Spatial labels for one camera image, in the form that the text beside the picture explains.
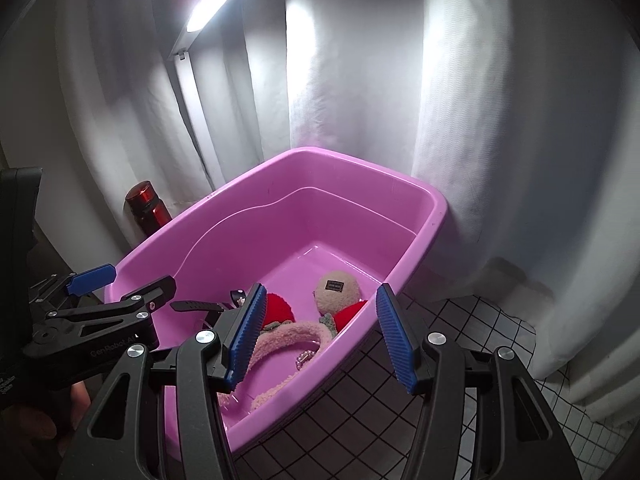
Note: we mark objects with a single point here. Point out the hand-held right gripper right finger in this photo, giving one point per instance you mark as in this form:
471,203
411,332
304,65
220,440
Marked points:
395,345

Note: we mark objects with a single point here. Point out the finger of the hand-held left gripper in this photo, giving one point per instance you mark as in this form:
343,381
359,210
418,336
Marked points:
135,302
92,277

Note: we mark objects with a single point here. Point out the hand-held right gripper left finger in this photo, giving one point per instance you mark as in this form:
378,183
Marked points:
245,340

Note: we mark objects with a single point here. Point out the pink strawberry plush headband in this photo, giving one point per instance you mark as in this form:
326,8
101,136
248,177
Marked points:
290,332

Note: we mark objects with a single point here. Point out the black wrist watch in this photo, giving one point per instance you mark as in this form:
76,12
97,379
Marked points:
200,305

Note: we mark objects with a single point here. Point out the pink plastic basin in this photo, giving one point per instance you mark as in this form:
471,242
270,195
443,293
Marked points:
320,210

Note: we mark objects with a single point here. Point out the person's left hand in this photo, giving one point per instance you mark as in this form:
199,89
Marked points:
30,430

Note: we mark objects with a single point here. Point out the black checked white tablecloth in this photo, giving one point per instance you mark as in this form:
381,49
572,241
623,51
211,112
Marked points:
475,320

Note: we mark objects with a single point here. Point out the red metal bottle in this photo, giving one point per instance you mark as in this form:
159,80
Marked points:
150,210

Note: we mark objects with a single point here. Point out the white curtain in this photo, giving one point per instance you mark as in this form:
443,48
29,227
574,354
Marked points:
375,85

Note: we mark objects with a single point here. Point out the white bar lamp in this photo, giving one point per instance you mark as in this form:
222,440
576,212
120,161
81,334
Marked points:
210,5

